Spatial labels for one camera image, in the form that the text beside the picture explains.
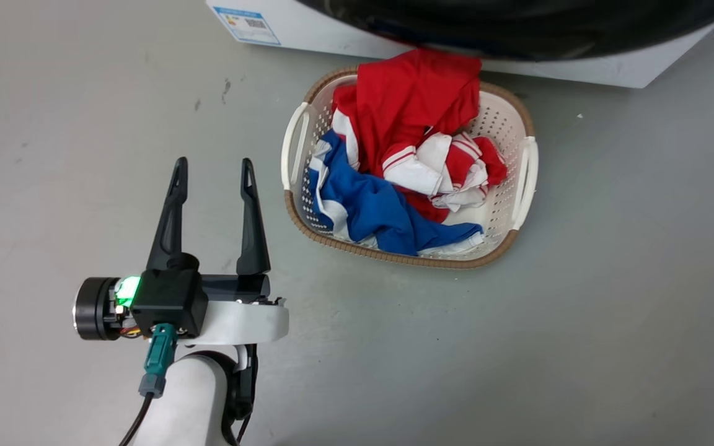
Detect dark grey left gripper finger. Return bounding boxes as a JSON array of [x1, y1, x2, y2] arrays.
[[146, 157, 189, 272], [236, 158, 271, 276]]

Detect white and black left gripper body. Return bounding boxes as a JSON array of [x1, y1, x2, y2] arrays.
[[73, 274, 290, 346]]

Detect dark round washing machine door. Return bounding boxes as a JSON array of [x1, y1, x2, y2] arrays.
[[295, 0, 714, 61]]

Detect white washing machine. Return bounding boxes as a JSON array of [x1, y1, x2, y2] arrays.
[[206, 0, 714, 89]]

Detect blue and white garment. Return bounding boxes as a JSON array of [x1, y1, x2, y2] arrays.
[[307, 130, 485, 256]]

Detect red and white garment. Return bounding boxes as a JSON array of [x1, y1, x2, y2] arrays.
[[332, 48, 509, 224]]

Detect blue energy label sticker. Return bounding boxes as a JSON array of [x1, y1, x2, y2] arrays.
[[213, 6, 282, 46]]

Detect white laundry basket brown rim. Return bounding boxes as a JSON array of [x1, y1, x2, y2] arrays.
[[281, 66, 539, 269]]

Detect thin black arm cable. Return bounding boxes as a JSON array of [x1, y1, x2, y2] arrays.
[[221, 344, 260, 446]]

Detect black cable with teal plug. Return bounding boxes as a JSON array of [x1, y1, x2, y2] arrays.
[[119, 323, 179, 446]]

